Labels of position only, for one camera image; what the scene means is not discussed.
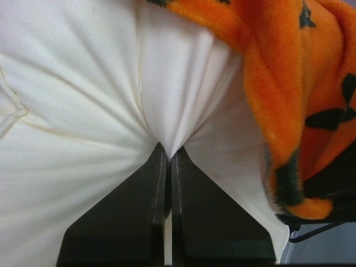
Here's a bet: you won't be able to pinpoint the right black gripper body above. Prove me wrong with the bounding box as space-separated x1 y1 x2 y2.
278 150 355 243

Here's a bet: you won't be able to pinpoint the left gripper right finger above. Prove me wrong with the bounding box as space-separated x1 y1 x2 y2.
171 148 276 264

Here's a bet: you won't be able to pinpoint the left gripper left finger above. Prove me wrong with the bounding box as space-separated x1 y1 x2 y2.
57 144 167 264

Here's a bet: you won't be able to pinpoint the orange black patterned pillowcase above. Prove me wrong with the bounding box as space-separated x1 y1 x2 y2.
156 1 355 220

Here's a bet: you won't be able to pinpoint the cream white pillow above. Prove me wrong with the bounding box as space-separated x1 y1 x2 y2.
1 1 289 266

